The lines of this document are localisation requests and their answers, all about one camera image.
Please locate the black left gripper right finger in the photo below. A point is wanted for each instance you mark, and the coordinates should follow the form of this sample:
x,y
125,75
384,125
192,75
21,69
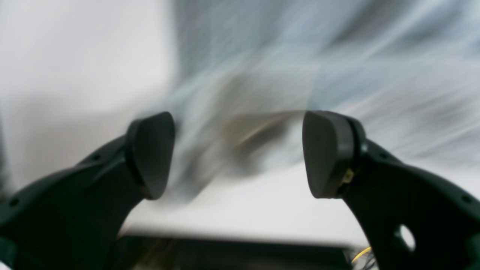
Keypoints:
x,y
412,218

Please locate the grey T-shirt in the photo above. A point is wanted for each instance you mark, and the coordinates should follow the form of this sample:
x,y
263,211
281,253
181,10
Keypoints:
x,y
249,69

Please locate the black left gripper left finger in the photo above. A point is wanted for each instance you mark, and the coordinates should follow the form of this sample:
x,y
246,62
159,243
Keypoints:
x,y
70,219

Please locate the black box under table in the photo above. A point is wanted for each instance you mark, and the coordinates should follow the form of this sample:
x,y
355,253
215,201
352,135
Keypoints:
x,y
179,253

